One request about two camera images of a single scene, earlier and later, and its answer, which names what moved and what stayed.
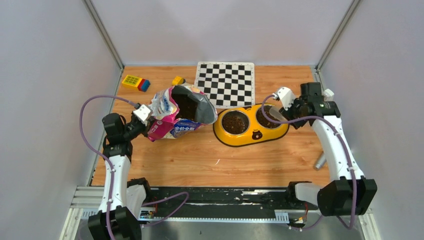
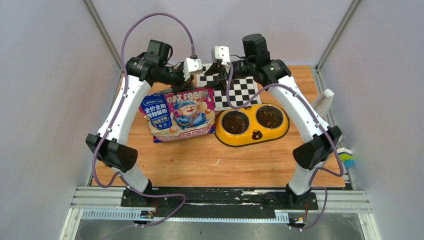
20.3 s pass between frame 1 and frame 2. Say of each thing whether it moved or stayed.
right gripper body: moved
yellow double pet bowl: stayed
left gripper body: moved
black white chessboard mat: stayed
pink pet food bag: moved
